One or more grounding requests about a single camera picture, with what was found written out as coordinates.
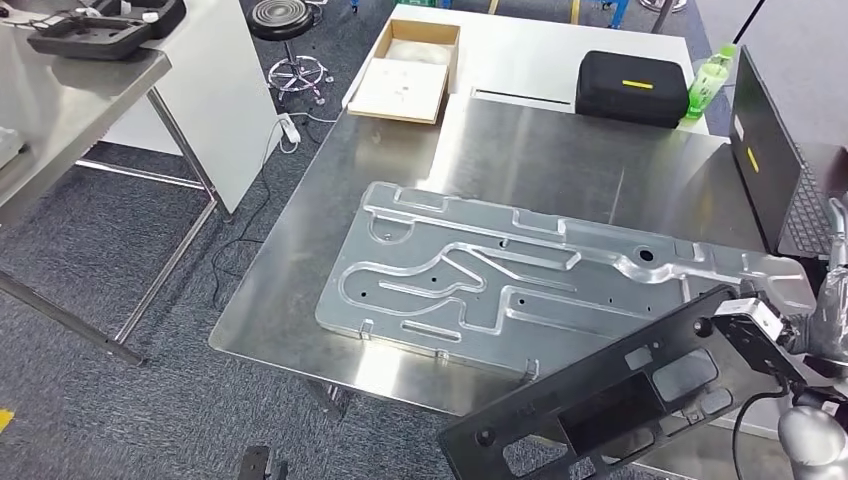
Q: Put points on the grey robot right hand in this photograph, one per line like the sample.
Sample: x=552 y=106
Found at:
x=828 y=318

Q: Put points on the black plastic mounting plate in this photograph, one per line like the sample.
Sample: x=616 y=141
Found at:
x=530 y=424

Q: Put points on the steel workbench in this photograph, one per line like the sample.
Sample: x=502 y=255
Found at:
x=530 y=152

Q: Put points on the black laptop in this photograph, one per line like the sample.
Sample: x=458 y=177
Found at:
x=762 y=166

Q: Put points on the green drink bottle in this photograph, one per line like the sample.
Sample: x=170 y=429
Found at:
x=705 y=86

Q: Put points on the black zip case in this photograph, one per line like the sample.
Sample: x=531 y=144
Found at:
x=629 y=99

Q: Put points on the white table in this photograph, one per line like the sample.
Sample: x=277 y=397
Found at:
x=530 y=53

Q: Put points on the open cardboard box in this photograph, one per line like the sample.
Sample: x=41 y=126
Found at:
x=404 y=89

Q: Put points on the white power adapter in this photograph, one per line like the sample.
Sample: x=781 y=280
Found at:
x=289 y=129

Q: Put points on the black round stool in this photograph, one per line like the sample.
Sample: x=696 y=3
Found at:
x=278 y=16

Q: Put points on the white partition board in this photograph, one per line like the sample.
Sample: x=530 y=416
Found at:
x=218 y=99

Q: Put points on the black foam tray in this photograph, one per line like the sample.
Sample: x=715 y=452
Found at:
x=99 y=36

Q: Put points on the steel table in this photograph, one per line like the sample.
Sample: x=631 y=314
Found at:
x=66 y=93

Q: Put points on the yellow floor tape square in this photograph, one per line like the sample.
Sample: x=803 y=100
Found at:
x=5 y=422

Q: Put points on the black camera bracket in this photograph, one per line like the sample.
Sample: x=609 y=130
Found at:
x=762 y=358

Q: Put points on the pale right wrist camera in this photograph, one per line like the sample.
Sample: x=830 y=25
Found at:
x=748 y=311

